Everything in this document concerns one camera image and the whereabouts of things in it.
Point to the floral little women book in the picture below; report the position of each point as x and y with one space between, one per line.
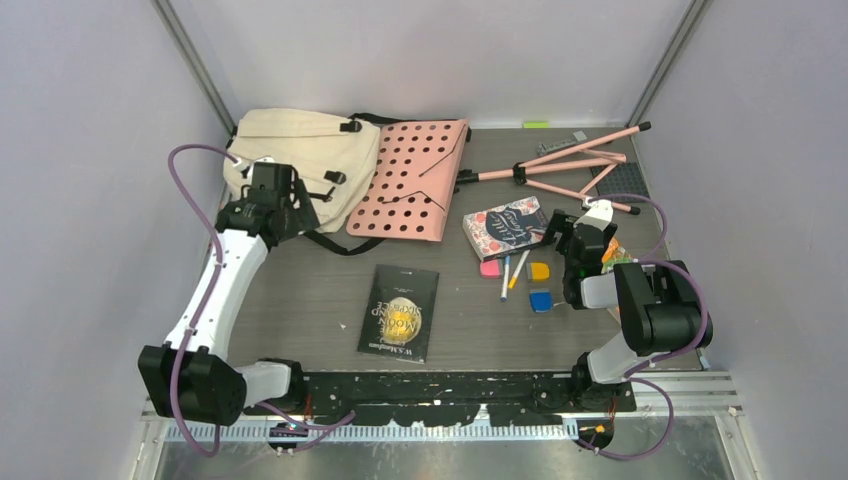
506 229

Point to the pink perforated music stand tray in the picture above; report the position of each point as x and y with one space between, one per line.
411 190

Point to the white blue marker pen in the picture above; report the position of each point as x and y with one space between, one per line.
505 279

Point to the dark grey lego baseplate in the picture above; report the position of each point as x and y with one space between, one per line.
626 178

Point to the grey lego strip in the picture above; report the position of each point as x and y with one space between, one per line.
574 139

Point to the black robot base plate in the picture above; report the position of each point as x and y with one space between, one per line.
442 399

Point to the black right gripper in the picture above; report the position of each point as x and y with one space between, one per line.
557 224

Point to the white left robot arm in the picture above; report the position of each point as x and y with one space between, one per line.
188 376

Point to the black moon and sixpence book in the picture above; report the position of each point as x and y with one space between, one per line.
399 313

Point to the pink eraser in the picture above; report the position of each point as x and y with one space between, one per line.
491 269

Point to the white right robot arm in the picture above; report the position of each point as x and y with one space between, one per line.
661 310

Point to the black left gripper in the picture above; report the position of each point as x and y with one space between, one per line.
305 220

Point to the orange yellow eraser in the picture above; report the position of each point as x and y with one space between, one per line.
538 272

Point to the orange treehouse book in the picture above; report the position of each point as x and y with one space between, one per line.
615 254

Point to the pink folding tripod stand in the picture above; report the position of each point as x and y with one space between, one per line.
583 155

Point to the blue eraser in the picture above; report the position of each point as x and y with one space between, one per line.
541 300

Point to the beige canvas backpack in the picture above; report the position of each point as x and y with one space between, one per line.
335 156

